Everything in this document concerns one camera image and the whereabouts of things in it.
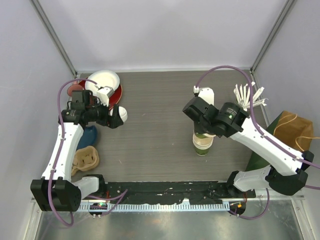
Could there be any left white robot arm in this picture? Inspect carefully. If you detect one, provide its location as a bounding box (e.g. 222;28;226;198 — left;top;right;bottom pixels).
30;90;128;212

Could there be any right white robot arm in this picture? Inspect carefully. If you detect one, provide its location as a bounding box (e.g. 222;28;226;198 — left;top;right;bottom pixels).
182;96;313;198

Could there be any green paper cup stack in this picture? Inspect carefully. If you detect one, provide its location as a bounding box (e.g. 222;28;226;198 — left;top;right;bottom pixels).
192;132;215;157

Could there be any red round plate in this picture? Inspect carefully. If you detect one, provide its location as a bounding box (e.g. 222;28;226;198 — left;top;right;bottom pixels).
77;80;123;110

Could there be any blue leaf-shaped dish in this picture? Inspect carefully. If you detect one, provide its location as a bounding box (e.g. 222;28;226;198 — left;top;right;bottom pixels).
76;125;98;150

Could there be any cup of wrapped straws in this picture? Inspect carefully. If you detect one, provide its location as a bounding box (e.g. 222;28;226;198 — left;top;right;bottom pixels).
233;84;268;112

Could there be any white paper plate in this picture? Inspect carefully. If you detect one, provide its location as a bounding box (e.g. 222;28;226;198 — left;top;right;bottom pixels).
84;70;120;95

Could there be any cardboard cup carrier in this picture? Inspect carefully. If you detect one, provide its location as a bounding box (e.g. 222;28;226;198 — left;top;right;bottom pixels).
71;146;100;176

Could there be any pink floral mug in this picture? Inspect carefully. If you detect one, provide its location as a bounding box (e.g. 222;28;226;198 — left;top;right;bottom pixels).
67;83;83;97

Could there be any green paper bag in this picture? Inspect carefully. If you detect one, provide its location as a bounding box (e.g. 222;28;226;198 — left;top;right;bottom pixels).
246;117;282;173

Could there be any brown paper bag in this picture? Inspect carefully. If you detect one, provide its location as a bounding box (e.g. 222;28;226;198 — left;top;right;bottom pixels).
272;110;314;152

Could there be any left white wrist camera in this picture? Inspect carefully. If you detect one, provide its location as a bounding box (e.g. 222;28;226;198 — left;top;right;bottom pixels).
96;86;115;107

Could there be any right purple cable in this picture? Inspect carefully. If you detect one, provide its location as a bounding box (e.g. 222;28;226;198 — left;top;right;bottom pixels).
196;65;320;220

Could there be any purple cable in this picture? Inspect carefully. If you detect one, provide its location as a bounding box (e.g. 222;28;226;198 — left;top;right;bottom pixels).
48;79;129;228
196;65;320;220

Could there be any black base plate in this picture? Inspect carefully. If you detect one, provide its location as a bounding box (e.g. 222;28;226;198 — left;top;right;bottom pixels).
92;181;256;205

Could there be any white slotted cable duct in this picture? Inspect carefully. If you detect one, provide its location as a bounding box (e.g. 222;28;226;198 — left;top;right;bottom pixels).
78;202;230;211

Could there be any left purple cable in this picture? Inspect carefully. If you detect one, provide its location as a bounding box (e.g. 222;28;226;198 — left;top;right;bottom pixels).
48;79;129;228

